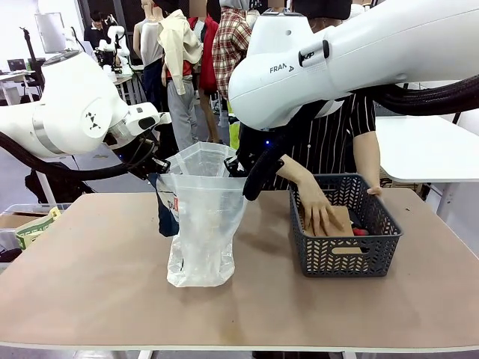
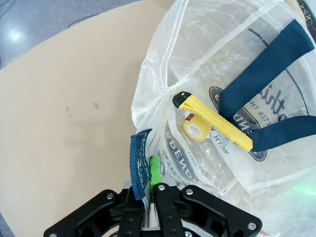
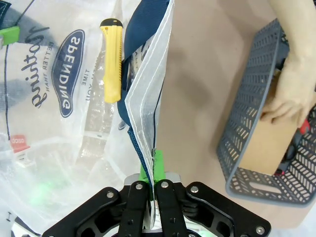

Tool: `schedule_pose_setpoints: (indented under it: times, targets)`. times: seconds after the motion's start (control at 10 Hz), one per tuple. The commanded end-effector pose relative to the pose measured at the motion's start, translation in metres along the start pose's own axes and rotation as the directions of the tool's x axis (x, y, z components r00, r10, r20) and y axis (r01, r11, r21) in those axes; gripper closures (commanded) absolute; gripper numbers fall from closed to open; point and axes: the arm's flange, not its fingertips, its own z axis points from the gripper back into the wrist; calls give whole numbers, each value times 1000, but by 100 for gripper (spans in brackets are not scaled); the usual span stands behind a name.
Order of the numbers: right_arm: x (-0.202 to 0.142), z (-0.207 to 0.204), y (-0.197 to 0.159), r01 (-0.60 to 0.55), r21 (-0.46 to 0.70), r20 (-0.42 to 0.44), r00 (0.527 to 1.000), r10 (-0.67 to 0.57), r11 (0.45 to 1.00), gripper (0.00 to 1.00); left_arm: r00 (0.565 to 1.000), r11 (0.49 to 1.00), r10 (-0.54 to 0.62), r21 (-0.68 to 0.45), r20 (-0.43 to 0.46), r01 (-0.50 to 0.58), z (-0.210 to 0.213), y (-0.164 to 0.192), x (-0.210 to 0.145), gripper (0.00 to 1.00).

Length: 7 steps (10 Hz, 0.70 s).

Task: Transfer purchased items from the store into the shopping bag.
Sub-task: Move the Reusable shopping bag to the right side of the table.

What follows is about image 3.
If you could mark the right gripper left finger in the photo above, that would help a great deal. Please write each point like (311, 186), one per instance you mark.
(134, 209)

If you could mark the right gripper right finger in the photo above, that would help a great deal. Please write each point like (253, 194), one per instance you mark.
(170, 209)

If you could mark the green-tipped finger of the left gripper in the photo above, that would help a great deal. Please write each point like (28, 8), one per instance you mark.
(10, 34)

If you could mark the clear printed shopping bag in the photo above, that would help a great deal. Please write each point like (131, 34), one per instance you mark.
(49, 123)

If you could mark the yellow utility knife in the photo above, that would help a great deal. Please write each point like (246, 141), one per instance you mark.
(112, 74)

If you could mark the brown cardboard box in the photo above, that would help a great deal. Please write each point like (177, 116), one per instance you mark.
(266, 148)

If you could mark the gray perforated plastic basket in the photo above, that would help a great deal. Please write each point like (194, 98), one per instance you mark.
(247, 103)

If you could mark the person's left forearm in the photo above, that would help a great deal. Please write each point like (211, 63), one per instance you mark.
(293, 27)

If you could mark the person's left hand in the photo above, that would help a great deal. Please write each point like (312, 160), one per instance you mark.
(293, 93)

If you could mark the clear package with red label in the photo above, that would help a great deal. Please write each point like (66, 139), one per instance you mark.
(19, 145)

